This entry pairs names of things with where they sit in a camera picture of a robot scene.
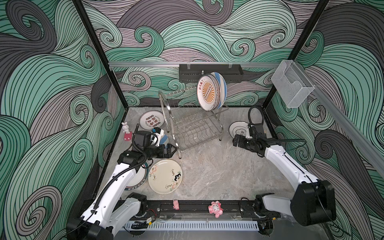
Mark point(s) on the orange sunburst plate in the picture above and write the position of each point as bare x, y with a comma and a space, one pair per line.
218, 90
206, 93

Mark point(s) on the white plate red characters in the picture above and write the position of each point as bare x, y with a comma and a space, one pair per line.
151, 119

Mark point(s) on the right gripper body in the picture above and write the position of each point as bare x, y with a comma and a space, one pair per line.
248, 143

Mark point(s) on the white slotted cable duct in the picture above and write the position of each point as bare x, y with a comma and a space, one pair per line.
203, 226

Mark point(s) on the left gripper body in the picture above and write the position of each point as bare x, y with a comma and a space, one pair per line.
158, 152

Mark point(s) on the black wall shelf basket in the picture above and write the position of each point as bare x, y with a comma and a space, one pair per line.
191, 73

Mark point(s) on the blue striped plate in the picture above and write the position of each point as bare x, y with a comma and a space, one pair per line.
223, 86
164, 140

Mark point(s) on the small pink figurine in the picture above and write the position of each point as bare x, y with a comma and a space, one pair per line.
176, 205

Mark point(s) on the cream plate floral drawing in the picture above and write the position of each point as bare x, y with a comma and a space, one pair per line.
165, 176

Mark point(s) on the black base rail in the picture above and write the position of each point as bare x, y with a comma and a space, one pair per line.
164, 209

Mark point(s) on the white plate dark cloud motif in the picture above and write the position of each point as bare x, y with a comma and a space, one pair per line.
239, 128

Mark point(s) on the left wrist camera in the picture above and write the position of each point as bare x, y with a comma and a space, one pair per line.
148, 138

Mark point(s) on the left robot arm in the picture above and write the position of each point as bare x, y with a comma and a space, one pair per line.
102, 220

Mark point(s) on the aluminium wall rail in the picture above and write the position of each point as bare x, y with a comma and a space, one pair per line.
152, 64
353, 109

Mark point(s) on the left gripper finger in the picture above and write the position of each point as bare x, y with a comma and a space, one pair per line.
172, 154
173, 148

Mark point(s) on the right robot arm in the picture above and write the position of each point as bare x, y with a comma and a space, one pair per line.
314, 199

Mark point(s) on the clear acrylic wall holder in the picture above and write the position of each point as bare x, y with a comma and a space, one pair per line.
292, 83

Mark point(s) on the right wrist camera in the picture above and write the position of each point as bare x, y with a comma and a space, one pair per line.
257, 131

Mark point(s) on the white plate green red rim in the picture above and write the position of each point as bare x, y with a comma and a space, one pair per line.
139, 179

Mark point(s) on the aluminium wall rail right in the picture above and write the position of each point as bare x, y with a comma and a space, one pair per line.
353, 109

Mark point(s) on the pink pig toy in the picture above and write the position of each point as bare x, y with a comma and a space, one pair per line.
215, 209

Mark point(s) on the aluminium wall rail back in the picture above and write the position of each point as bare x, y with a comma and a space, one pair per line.
152, 64

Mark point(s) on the white rabbit figurine pink base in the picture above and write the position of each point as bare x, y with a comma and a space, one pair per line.
127, 132

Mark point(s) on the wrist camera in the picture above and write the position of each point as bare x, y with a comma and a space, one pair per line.
257, 131
148, 138

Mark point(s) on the steel wire dish rack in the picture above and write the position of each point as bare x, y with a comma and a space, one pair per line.
187, 123

